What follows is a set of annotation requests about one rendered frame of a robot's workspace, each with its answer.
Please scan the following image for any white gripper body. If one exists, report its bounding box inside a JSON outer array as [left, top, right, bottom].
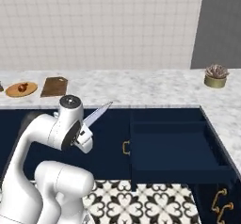
[[76, 123, 94, 155]]

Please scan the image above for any brown wooden cutting board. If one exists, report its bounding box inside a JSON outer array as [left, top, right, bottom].
[[40, 75, 70, 99]]

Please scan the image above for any brown meat piece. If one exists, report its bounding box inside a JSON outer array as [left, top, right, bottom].
[[16, 82, 29, 93]]

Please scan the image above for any navy open drawer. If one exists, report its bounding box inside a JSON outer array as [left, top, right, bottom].
[[129, 107, 237, 192]]

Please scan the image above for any navy corner cabinet front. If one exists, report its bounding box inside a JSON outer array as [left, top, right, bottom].
[[189, 170, 241, 224]]

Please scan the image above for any potted succulent in gold pot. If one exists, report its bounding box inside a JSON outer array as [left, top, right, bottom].
[[203, 63, 231, 89]]

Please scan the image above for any gold cabinet handle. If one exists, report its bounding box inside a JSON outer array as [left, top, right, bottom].
[[218, 201, 235, 224], [210, 187, 229, 214], [121, 140, 132, 157]]

